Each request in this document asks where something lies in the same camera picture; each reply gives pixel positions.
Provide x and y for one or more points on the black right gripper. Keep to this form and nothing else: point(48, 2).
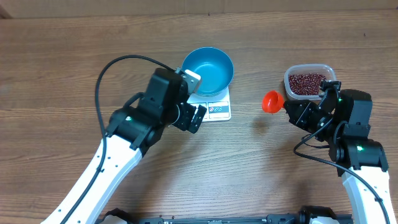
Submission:
point(301, 111)

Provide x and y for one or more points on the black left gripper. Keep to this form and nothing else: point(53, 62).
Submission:
point(190, 112)

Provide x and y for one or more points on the orange measuring scoop blue handle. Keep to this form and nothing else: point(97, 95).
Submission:
point(272, 102)

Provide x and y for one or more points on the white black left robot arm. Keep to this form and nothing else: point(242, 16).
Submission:
point(132, 130)

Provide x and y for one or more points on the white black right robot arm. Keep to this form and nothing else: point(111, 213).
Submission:
point(342, 120)

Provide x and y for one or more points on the white digital kitchen scale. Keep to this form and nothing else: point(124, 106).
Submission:
point(218, 107)

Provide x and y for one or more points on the teal blue bowl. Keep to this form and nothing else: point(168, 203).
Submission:
point(215, 68)

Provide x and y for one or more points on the red adzuki beans in container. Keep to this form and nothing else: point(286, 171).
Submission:
point(306, 84)

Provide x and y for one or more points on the clear plastic bean container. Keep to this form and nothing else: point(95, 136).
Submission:
point(307, 68)

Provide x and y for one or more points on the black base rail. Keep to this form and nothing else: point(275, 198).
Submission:
point(306, 215)

